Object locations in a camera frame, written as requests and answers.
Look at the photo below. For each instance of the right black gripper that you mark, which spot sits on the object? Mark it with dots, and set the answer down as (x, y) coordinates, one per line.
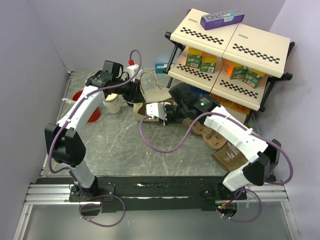
(168, 106)

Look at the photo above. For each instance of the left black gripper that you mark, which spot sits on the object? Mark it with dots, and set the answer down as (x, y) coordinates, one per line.
(135, 94)

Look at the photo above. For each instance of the kraft paper bag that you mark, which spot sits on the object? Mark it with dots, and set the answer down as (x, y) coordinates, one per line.
(158, 94)

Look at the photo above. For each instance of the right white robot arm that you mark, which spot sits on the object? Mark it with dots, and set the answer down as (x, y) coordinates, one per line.
(261, 154)

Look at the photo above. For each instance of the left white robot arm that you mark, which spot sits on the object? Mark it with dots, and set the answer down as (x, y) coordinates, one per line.
(63, 139)

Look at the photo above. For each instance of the brown coffee bean pouch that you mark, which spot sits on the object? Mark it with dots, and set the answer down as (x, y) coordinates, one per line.
(229, 157)

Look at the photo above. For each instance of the stack of paper cups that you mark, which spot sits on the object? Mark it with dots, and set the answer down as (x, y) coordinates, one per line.
(112, 103)

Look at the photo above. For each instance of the blue snack bag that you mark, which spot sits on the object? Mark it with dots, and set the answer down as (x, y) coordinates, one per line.
(197, 91)

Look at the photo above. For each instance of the blue small box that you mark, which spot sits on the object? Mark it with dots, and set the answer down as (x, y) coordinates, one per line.
(161, 68)

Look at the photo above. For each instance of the red cup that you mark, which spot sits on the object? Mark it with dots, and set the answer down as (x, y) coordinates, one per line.
(95, 115)

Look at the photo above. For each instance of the pulp cup carrier tray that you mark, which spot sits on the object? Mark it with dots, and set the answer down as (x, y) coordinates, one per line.
(211, 137)

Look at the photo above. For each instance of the orange snack bag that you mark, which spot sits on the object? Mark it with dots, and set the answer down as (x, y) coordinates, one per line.
(232, 105)

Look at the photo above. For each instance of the green yellow carton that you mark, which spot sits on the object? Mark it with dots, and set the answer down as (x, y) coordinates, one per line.
(208, 63)
(194, 58)

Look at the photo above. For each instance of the wrapped white straw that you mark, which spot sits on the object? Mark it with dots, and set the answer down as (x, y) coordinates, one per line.
(68, 101)

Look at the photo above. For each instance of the orange box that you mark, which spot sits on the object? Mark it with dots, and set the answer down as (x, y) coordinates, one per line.
(229, 65)

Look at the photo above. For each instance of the beige checkered shelf rack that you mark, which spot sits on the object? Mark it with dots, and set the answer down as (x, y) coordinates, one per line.
(251, 47)

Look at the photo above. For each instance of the purple box on shelf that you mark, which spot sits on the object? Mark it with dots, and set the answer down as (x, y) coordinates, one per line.
(221, 19)

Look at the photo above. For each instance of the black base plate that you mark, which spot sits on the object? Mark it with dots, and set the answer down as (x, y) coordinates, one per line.
(150, 193)

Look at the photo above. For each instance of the aluminium rail frame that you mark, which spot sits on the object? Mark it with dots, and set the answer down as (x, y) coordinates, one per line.
(41, 194)

